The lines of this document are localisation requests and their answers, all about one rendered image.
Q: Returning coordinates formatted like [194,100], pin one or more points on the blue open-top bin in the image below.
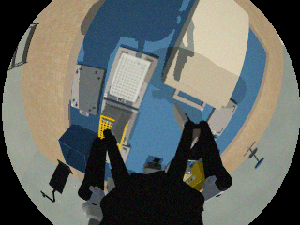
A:
[75,145]

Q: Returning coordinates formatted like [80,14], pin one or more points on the blue bench mat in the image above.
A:
[152,27]

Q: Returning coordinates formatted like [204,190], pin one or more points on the yellow open-top bin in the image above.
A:
[197,176]

